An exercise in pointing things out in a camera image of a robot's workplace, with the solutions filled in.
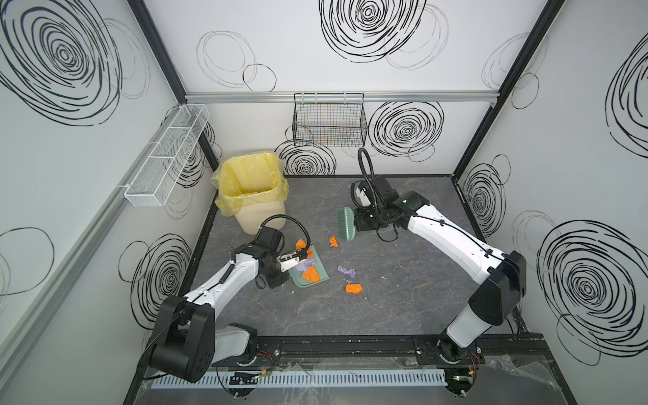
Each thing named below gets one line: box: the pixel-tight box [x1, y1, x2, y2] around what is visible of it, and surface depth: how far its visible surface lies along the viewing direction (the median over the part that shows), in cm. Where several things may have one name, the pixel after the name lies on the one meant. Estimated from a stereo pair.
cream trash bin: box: [234, 200, 287, 236], surface depth 85 cm
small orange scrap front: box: [302, 264, 321, 283], surface depth 89 cm
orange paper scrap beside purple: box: [345, 282, 364, 295], surface depth 87 cm
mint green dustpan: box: [288, 244, 330, 287], surface depth 91 cm
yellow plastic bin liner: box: [210, 152, 290, 217], surface depth 93 cm
